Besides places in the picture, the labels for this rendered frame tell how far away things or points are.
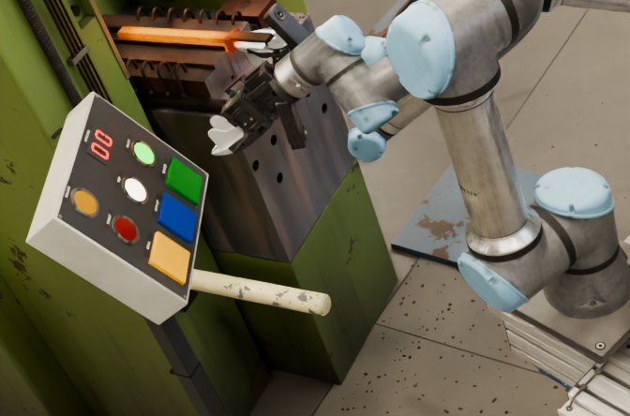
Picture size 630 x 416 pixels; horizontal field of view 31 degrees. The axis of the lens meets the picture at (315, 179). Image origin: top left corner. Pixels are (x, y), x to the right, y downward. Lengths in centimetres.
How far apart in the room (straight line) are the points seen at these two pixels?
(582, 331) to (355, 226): 114
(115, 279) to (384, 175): 174
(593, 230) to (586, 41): 214
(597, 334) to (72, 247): 86
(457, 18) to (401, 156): 212
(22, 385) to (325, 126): 103
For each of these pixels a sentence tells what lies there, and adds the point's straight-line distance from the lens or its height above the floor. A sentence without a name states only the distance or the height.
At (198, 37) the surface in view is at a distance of 248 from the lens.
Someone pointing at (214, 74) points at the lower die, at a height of 97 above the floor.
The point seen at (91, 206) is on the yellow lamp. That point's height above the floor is 115.
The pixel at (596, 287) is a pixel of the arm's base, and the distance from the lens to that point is 185.
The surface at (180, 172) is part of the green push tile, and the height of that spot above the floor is 102.
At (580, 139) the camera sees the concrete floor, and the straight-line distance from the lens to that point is 348.
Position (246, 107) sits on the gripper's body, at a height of 117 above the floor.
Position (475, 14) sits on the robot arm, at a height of 144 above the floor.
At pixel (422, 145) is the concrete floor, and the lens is 358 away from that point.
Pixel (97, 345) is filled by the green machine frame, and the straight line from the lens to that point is 281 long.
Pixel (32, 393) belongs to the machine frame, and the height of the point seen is 24.
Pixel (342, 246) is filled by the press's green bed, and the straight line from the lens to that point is 285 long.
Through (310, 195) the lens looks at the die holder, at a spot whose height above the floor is 55.
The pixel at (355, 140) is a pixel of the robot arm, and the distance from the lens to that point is 219.
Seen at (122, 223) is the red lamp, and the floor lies 110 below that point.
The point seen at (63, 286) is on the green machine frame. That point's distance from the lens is 267.
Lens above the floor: 224
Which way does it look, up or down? 39 degrees down
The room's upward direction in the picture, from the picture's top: 20 degrees counter-clockwise
